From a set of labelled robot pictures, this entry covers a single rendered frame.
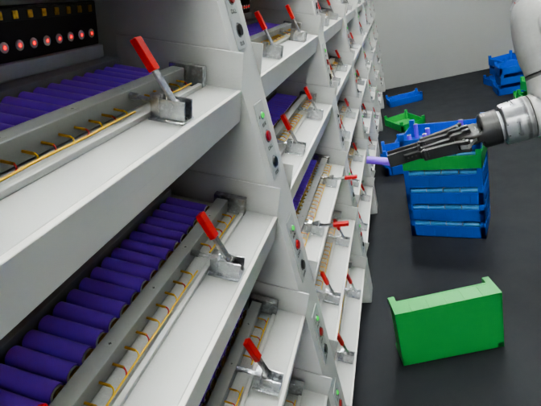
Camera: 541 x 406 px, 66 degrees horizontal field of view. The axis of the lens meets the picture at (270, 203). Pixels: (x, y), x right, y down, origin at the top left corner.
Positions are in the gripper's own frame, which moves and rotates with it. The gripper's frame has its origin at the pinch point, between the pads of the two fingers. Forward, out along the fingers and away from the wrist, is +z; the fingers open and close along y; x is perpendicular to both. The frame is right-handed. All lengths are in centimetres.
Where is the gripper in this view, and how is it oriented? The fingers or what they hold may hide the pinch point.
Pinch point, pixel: (403, 155)
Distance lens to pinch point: 102.0
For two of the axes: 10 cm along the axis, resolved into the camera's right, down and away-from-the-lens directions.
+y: -2.4, 4.6, -8.6
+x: 4.0, 8.5, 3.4
